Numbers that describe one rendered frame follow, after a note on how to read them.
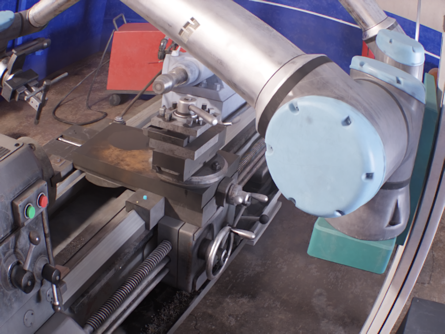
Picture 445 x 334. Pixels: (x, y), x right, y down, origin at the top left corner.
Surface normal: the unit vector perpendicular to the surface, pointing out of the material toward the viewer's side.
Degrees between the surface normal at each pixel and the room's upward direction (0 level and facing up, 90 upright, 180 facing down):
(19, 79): 22
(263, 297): 0
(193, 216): 90
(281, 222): 0
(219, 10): 40
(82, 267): 36
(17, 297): 90
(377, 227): 70
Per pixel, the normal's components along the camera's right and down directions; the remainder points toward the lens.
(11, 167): 0.72, -0.43
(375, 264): -0.42, 0.40
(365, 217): -0.29, 0.09
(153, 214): 0.91, 0.27
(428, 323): 0.11, -0.87
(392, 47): -0.67, 0.22
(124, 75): -0.05, 0.47
